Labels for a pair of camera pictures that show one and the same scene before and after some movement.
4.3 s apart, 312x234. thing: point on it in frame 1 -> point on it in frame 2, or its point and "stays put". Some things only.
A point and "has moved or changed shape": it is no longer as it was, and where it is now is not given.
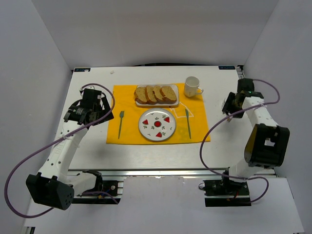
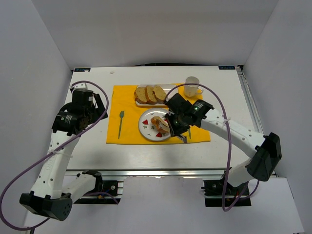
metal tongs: x=228 y=119 has moved or changed shape
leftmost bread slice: x=140 y=95 stays put
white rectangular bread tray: x=175 y=87 stays put
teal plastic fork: x=121 y=115 stays put
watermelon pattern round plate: x=157 y=124 stays put
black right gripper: x=229 y=106 -> x=176 y=131
